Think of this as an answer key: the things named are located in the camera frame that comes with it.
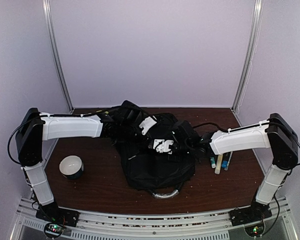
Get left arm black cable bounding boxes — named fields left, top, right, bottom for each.
left=7, top=107, right=121, bottom=166

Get right aluminium frame post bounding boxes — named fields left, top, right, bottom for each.
left=232, top=0, right=263, bottom=115

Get aluminium frame post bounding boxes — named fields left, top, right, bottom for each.
left=42, top=0, right=74, bottom=112
left=232, top=0, right=263, bottom=115

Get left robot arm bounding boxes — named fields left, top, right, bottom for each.
left=8, top=100, right=148, bottom=222

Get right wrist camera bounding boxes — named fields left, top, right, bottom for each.
left=148, top=139, right=175, bottom=155

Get left aluminium frame post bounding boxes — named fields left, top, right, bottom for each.
left=42, top=0, right=74, bottom=112

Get cream yellow highlighter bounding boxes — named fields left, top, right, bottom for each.
left=214, top=154, right=223, bottom=175

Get blue black marker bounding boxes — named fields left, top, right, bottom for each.
left=221, top=152, right=231, bottom=168

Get left round circuit board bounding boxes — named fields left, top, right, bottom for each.
left=43, top=222, right=66, bottom=239

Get white green glue stick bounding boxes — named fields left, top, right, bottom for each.
left=209, top=157, right=216, bottom=169

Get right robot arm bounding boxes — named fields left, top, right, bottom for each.
left=156, top=113, right=299, bottom=221

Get black student backpack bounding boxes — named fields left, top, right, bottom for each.
left=110, top=112, right=198, bottom=199

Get black white pen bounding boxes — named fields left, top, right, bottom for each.
left=224, top=151, right=233, bottom=171

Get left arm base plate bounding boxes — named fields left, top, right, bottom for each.
left=35, top=205, right=80, bottom=227

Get round circuit board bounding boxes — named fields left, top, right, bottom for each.
left=244, top=221, right=266, bottom=238
left=43, top=222, right=66, bottom=239

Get right round circuit board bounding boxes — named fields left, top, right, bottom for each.
left=244, top=221, right=266, bottom=238

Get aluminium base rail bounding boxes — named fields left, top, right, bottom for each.
left=8, top=197, right=300, bottom=240

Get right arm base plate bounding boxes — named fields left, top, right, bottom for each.
left=228, top=206, right=272, bottom=227

